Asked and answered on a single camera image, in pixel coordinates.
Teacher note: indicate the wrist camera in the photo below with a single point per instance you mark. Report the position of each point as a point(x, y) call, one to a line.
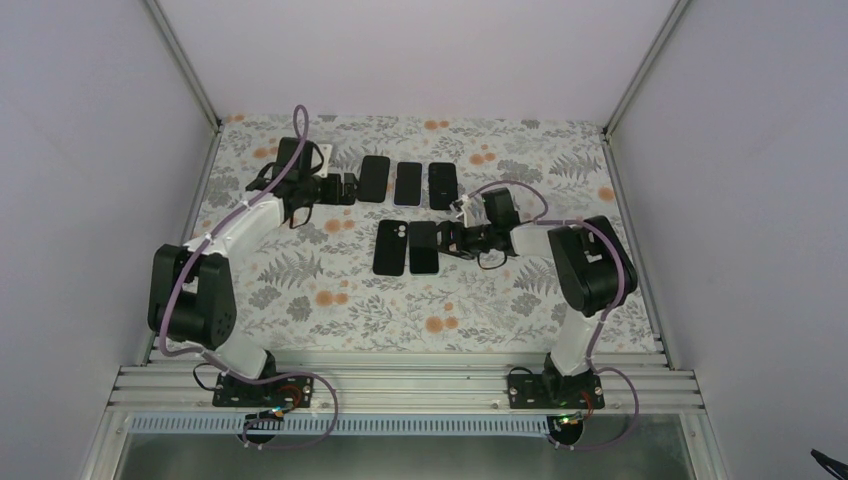
point(469, 210)
point(321, 157)

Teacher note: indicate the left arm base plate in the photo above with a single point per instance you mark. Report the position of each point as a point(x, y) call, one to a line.
point(294, 392)

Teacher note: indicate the floral table mat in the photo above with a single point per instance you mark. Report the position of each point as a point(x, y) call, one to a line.
point(312, 287)

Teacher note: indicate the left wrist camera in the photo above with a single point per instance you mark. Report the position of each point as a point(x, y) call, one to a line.
point(321, 157)

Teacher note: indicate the black phone middle row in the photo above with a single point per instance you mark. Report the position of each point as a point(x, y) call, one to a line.
point(408, 184)

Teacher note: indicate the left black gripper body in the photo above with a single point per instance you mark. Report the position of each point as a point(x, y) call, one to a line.
point(332, 196)

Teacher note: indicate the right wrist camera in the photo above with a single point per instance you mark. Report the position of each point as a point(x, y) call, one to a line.
point(469, 210)

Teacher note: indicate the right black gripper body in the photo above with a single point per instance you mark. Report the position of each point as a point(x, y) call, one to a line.
point(467, 246)

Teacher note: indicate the teal phone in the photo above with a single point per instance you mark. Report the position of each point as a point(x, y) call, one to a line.
point(423, 248)

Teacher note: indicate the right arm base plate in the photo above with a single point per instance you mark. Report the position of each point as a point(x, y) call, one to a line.
point(538, 391)

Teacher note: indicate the black phone left row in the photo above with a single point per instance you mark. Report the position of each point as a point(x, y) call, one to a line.
point(373, 179)

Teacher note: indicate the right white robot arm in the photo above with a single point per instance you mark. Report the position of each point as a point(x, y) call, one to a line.
point(595, 276)

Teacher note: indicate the black phone row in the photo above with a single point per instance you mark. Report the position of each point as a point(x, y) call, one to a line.
point(373, 179)
point(408, 184)
point(442, 185)

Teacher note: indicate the grey slotted cable duct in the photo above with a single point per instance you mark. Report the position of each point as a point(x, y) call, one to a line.
point(346, 424)

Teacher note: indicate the black phone right row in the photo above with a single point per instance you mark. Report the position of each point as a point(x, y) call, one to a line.
point(442, 185)

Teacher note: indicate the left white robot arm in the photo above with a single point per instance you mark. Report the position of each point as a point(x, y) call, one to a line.
point(192, 304)

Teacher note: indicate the black phone case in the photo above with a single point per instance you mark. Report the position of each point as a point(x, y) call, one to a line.
point(390, 248)

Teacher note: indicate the aluminium rail frame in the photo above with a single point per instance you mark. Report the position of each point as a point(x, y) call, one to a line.
point(414, 383)

